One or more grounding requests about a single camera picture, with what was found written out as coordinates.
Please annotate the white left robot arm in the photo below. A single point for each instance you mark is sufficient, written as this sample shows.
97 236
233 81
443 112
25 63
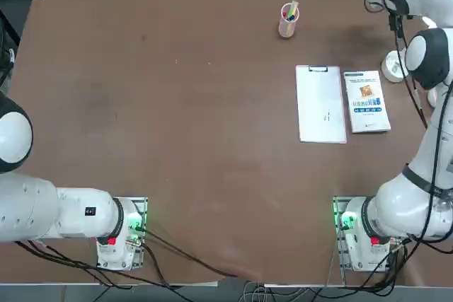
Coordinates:
35 206

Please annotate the white clipboard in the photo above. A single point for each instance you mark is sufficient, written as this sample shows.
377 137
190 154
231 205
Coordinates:
320 104

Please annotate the pink translucent pen cup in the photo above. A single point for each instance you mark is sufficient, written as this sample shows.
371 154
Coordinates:
286 29

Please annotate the blue marker pen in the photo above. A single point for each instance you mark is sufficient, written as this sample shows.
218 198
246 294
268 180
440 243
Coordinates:
291 17

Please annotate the white and blue book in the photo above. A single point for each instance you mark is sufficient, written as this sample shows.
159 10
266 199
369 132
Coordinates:
368 118

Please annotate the yellow-green highlighter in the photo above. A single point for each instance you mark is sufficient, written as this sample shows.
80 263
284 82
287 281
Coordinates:
294 6

